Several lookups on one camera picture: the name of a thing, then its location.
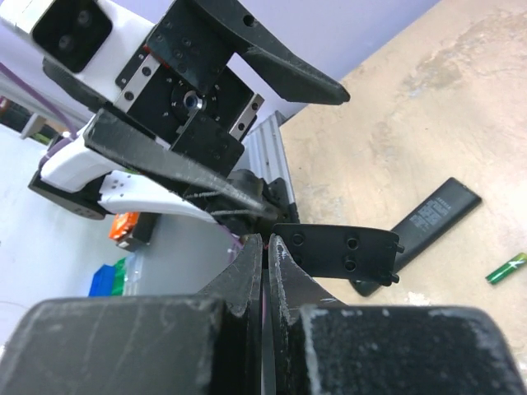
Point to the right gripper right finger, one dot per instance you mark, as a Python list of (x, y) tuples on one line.
[(296, 300)]

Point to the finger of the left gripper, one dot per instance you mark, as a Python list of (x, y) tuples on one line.
[(123, 144), (292, 78)]

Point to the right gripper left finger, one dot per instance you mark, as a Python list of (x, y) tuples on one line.
[(237, 353)]

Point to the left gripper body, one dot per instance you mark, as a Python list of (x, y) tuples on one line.
[(178, 87)]

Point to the black battery cover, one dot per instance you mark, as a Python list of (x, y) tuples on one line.
[(345, 252)]

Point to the black remote control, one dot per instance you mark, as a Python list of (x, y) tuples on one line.
[(432, 218)]

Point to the green battery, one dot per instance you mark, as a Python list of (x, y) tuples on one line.
[(506, 269)]

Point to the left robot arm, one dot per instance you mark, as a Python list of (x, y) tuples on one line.
[(88, 184)]

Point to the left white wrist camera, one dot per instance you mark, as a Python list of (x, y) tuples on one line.
[(92, 40)]

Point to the aluminium frame rail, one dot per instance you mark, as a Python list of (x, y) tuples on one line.
[(265, 155)]

